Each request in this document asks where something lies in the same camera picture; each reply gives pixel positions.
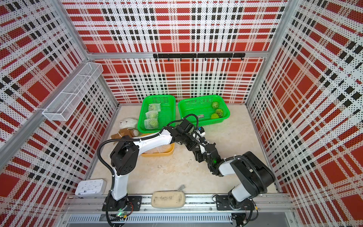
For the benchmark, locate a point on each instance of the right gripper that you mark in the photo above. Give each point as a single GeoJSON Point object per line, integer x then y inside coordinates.
{"type": "Point", "coordinates": [198, 155]}

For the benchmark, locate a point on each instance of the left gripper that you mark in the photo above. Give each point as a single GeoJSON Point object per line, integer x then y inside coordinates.
{"type": "Point", "coordinates": [194, 144]}

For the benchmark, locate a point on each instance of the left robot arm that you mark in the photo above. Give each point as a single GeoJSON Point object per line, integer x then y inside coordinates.
{"type": "Point", "coordinates": [127, 151]}

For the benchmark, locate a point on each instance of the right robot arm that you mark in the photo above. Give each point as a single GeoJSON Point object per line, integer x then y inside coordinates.
{"type": "Point", "coordinates": [254, 175]}

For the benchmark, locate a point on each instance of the yellow plastic bowl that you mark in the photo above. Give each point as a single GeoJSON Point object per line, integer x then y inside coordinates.
{"type": "Point", "coordinates": [161, 151]}

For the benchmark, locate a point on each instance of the empty green plastic basket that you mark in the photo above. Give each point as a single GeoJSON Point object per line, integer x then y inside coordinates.
{"type": "Point", "coordinates": [156, 112]}

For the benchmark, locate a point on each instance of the green basket with fruit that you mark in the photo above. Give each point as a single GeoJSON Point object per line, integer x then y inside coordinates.
{"type": "Point", "coordinates": [210, 109]}

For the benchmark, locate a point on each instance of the white teddy bear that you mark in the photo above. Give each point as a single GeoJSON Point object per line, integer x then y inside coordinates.
{"type": "Point", "coordinates": [128, 127]}

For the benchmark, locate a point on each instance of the beige sponge block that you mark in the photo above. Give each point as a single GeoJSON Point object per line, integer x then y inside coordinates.
{"type": "Point", "coordinates": [168, 199]}

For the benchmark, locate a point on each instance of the white power strip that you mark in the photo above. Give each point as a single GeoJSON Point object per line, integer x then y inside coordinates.
{"type": "Point", "coordinates": [90, 188]}

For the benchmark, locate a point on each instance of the black hook rail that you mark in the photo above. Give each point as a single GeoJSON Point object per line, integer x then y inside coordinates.
{"type": "Point", "coordinates": [199, 55]}

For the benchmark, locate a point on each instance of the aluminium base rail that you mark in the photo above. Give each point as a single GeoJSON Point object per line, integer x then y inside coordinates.
{"type": "Point", "coordinates": [178, 209]}

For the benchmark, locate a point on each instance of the clear wall shelf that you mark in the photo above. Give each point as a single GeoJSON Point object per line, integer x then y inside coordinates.
{"type": "Point", "coordinates": [66, 102]}

